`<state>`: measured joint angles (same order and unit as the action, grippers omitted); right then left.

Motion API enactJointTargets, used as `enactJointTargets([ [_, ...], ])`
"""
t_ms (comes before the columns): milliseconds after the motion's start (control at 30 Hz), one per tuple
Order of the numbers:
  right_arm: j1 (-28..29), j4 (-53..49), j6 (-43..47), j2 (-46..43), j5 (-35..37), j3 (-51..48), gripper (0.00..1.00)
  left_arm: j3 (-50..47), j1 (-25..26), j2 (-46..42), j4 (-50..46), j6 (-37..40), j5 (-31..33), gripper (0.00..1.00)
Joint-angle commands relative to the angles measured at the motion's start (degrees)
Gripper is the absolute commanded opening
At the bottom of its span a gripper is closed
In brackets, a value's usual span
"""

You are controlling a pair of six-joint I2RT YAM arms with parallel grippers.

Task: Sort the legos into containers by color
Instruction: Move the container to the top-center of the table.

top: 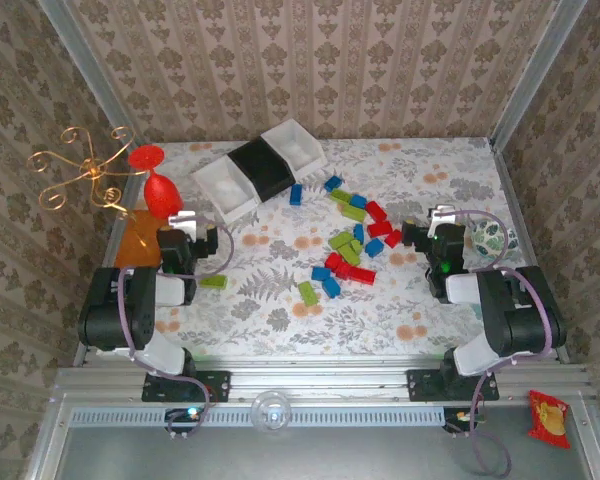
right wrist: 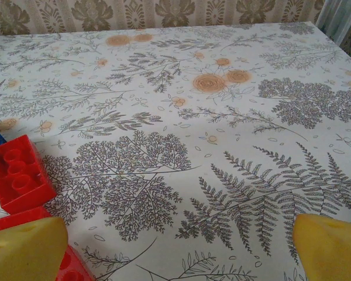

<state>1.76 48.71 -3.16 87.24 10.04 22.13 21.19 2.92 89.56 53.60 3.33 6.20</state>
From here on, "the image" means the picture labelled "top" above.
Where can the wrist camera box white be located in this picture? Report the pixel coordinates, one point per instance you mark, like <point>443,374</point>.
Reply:
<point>184,222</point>
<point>441,216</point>

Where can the aluminum frame post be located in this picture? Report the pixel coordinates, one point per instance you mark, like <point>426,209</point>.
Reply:
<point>87,65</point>
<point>535,65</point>

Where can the clear plastic dome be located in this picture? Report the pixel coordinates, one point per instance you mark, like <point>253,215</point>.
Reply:
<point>271,411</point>

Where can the aluminum table side rail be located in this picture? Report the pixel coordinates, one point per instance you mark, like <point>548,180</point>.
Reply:
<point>520,210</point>
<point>111,235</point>

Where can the red snack bag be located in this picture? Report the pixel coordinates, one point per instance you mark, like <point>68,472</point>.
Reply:
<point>547,417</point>

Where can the small black controller board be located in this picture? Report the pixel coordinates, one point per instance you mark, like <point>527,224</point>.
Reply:
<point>460,416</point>
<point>185,416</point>

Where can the red plastic goblet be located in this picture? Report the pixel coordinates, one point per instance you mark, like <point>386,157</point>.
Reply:
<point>162,197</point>

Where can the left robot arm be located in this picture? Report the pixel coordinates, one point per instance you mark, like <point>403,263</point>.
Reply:
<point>112,312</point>

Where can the white plastic bin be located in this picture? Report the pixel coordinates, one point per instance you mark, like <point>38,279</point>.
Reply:
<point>225,192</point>
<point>295,147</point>

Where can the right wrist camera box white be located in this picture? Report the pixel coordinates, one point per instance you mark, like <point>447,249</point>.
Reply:
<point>441,216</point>

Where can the black plastic bin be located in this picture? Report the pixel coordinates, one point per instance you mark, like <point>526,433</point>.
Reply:
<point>262,170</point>

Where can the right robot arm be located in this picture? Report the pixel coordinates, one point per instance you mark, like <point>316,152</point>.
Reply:
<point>512,312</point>

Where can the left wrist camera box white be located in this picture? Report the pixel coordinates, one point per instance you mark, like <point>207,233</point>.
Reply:
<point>184,222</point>

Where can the aluminum extrusion rail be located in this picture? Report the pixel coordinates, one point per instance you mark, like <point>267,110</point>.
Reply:
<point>320,382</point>

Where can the orange wooden block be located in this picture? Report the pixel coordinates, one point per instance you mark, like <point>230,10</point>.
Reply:
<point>135,250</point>

